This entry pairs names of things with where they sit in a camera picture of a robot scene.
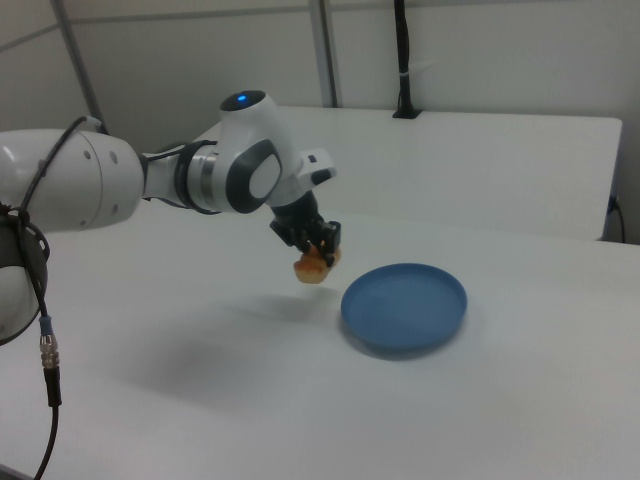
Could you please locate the grey wide partition post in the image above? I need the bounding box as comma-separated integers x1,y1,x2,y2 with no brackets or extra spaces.
310,0,345,108

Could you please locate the white zip tie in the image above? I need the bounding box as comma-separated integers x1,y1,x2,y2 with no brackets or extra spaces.
399,60,437,78

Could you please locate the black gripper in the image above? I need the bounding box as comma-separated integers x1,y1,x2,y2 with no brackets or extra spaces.
269,191,344,267

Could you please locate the grey slim partition post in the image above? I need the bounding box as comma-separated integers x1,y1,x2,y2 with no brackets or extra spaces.
51,0,102,129

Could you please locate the black cable at table edge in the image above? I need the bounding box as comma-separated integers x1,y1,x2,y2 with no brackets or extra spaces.
608,194,628,244

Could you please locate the orange toy bread loaf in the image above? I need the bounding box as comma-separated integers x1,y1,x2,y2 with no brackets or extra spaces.
292,244,345,286

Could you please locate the black pole with cables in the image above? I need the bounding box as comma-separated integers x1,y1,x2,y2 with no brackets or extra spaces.
391,0,424,120

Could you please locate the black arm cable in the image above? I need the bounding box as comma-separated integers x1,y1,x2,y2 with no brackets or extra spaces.
0,115,112,480

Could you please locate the blue round plate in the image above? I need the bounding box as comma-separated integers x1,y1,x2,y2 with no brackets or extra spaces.
340,262,469,361

